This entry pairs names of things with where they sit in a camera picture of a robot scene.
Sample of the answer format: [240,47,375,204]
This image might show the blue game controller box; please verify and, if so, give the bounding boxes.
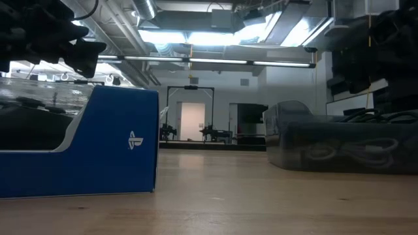
[0,76,160,200]

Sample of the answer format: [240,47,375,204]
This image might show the translucent grey plastic bin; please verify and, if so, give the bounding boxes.
[262,100,418,175]

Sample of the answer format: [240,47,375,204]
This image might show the white USB-C cable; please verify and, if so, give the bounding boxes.
[302,142,339,161]
[341,136,400,168]

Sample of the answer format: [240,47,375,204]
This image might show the long ceiling light bar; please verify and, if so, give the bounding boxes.
[97,54,317,69]

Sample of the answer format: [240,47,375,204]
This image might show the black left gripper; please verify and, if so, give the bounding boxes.
[0,0,108,80]

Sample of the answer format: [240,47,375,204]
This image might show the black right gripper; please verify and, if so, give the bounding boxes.
[327,6,418,96]

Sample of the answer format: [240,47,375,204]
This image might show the black braided USB-C cable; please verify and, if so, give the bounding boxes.
[338,108,418,125]

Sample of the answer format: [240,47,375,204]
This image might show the black background robot frame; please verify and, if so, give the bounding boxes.
[159,85,234,145]

